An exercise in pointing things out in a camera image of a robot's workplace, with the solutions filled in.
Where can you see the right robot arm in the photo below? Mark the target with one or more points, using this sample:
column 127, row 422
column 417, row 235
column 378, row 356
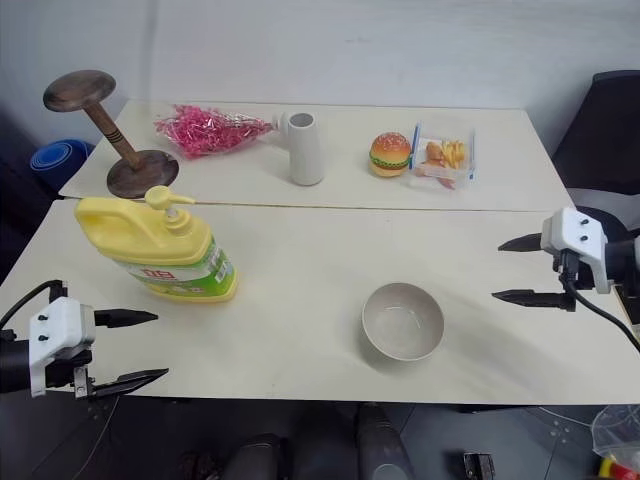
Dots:
column 622, row 257

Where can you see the black chair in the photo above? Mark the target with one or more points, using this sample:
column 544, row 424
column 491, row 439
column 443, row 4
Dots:
column 607, row 135

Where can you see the pink shredded paper bag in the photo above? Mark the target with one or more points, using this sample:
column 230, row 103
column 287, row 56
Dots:
column 205, row 130

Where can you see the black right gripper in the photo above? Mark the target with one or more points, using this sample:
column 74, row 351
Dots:
column 569, row 275

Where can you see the small black block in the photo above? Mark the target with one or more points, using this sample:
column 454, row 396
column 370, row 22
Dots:
column 478, row 466

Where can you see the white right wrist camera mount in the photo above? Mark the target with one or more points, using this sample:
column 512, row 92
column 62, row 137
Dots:
column 575, row 232

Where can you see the clear box with toy fries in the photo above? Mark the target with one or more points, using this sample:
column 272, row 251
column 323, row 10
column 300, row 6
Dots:
column 445, row 157

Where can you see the white ceramic mug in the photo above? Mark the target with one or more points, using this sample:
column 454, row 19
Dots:
column 305, row 155

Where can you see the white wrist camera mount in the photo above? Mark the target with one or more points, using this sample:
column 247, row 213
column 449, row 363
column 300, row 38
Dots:
column 575, row 232
column 55, row 325

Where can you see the beige round bowl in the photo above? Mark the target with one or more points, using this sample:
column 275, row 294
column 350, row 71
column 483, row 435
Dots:
column 402, row 322

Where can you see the blue round stacked rings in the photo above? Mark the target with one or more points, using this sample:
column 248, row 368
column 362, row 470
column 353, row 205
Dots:
column 57, row 155

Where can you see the yellow detergent bottle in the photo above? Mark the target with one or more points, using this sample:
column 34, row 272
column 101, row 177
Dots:
column 165, row 235

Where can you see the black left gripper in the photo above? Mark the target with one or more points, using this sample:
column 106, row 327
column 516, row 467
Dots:
column 62, row 370

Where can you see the dark wooden hat stand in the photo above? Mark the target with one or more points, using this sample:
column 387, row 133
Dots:
column 142, row 172

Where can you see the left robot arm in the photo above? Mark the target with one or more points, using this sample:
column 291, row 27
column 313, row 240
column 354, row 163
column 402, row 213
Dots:
column 12, row 367

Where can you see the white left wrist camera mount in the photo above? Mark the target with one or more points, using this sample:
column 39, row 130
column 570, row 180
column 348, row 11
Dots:
column 55, row 325

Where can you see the clear plastic bag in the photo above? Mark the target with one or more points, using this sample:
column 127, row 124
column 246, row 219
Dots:
column 617, row 430

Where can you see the toy hamburger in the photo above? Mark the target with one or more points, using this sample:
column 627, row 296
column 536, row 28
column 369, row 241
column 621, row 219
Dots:
column 390, row 154

